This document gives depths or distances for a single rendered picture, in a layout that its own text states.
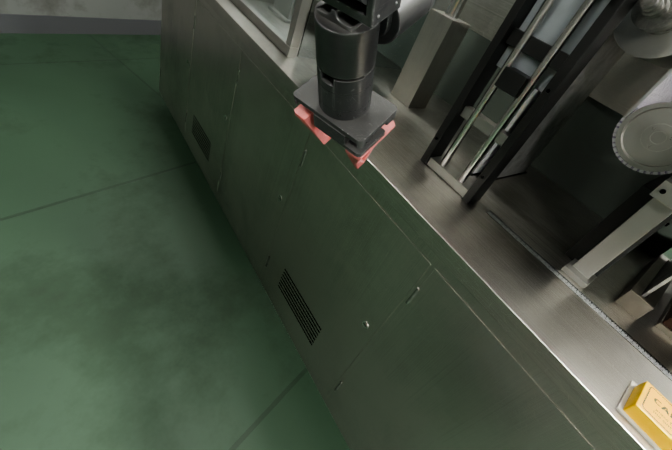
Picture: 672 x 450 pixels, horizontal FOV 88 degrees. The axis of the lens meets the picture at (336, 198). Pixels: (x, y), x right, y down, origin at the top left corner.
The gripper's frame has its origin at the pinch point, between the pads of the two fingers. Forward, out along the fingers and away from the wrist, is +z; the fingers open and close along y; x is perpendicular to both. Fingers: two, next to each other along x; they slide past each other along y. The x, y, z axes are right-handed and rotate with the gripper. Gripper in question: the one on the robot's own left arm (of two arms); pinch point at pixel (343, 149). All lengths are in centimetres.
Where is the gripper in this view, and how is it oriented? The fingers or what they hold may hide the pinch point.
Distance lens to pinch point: 47.0
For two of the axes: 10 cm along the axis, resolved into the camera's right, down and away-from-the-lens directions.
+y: -7.4, -5.9, 3.1
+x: -6.7, 6.5, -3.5
